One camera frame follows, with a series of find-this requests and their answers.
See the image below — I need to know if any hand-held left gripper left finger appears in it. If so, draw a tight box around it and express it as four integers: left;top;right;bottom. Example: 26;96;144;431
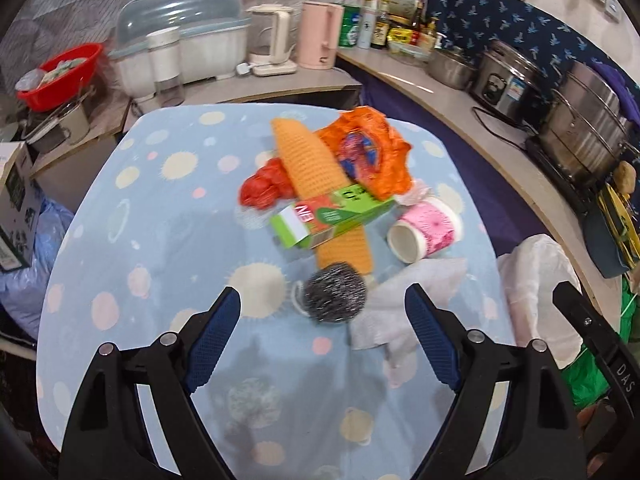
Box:
59;286;242;480

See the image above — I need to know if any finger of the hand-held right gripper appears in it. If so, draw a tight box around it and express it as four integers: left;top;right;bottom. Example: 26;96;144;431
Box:
552;282;640;402

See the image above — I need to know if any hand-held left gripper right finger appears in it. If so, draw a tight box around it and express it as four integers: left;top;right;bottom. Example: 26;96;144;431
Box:
404;283;586;480

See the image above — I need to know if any white paper towel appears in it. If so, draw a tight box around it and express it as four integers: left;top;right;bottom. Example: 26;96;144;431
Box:
348;258;468;388

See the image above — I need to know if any steel wool scrubber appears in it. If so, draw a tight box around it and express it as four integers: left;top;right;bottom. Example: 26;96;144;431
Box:
300;261;370;325

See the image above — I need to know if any pink floral tape roll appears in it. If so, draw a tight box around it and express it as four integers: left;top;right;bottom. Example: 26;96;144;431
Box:
387;197;463;264

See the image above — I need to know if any green cardboard box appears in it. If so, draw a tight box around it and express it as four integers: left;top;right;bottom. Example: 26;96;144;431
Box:
270;184;398;250

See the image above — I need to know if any red plastic bag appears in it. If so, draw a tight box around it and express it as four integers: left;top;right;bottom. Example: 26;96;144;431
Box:
237;156;296;209

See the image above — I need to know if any orange plastic bag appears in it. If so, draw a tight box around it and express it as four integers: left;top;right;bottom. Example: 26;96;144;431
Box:
314;106;415;201

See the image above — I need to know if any orange knitted cloth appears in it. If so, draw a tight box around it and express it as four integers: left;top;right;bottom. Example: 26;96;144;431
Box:
271;117;373;273

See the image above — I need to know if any green plastic bag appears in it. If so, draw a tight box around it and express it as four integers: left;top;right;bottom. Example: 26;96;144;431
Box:
560;280;640;411

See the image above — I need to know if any dark blue tray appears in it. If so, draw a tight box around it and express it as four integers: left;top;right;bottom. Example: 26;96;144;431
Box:
585;200;632;278

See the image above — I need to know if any blue dotted tablecloth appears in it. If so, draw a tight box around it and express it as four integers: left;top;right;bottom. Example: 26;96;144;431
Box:
35;103;518;480

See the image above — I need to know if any black induction cooker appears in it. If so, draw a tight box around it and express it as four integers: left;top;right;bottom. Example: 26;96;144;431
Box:
525;135;616;211

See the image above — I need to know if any blue plastic bag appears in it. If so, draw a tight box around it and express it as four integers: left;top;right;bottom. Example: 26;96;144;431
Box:
0;197;76;341

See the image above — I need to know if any large steel steamer pot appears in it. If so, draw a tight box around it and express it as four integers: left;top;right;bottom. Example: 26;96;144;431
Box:
537;60;633;186

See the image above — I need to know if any dark purple cloth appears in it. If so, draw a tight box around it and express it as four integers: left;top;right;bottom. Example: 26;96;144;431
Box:
350;75;551;251

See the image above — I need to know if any printed cardboard box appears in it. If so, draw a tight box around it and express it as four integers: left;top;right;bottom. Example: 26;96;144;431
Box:
0;142;46;273

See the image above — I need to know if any steel rice cooker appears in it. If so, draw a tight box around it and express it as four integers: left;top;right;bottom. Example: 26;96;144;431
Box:
469;40;543;123

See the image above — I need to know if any small steel saucepan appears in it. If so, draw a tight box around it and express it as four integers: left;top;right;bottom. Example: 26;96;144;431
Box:
25;95;93;153

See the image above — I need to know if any steel bowl with lid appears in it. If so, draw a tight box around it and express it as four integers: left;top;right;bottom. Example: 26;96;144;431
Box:
427;46;478;90

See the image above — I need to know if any white dish rack with cover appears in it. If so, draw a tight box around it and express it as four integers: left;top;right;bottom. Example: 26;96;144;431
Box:
107;0;251;101

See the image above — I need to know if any red plastic basin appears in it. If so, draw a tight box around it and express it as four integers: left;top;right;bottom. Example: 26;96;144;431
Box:
16;42;105;112

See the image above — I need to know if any yellow label jar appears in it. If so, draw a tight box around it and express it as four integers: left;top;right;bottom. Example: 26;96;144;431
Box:
387;22;416;48

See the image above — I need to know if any glass electric kettle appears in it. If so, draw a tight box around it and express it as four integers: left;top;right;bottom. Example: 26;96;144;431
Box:
247;4;297;77

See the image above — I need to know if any dark soy sauce bottle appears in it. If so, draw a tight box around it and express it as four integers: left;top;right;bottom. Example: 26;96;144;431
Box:
371;0;392;51

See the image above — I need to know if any pink electric kettle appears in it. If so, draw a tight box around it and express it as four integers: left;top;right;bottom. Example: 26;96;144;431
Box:
298;1;345;70

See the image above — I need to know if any green tin can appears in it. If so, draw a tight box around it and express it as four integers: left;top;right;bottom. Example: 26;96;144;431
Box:
339;4;362;50

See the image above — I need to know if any white seasoning bottle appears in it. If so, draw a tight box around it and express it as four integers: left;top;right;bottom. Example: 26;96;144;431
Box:
357;0;378;50

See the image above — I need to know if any navy printed cloth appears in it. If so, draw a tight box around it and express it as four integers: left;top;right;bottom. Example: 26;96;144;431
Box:
430;0;601;91

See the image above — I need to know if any cardboard carton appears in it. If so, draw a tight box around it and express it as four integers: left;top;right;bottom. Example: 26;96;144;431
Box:
380;0;418;17

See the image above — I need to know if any black power cable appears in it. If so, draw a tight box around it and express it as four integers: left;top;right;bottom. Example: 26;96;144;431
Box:
472;105;538;142

